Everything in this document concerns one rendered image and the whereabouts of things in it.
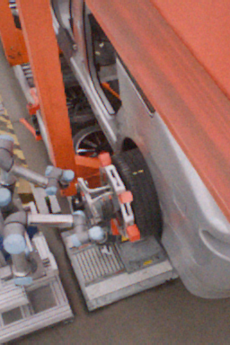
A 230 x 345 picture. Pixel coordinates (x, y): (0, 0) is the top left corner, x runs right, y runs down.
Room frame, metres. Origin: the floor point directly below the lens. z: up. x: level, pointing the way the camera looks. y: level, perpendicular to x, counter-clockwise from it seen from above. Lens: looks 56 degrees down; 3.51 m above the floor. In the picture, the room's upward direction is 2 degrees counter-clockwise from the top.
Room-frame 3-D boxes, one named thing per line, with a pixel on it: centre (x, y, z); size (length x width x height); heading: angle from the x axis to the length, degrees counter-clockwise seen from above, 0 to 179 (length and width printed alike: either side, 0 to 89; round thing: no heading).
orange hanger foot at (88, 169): (2.48, 0.15, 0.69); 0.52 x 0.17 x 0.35; 110
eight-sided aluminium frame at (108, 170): (1.97, 0.05, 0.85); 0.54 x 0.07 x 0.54; 20
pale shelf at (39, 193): (2.35, 0.69, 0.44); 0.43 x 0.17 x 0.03; 20
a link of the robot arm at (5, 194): (1.92, 0.86, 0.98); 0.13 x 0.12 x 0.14; 176
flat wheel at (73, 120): (3.52, 0.42, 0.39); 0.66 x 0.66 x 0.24
